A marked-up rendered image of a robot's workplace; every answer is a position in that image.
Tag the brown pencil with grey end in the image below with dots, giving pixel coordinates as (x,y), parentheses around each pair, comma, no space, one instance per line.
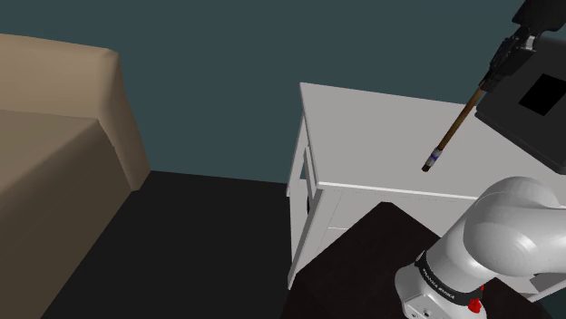
(456,127)

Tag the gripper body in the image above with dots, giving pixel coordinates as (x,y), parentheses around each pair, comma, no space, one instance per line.
(540,14)

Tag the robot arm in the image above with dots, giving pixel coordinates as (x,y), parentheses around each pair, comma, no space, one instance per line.
(508,229)

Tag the beige sofa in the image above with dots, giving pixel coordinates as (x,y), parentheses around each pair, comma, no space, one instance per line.
(53,168)

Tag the white table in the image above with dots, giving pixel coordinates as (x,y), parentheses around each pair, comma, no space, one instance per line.
(376,132)

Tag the dark grey flat box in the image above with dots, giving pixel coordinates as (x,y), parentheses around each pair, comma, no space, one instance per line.
(508,120)

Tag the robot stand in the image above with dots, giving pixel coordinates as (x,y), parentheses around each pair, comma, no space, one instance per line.
(353,274)

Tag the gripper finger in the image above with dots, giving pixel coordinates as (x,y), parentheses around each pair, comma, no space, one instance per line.
(508,55)

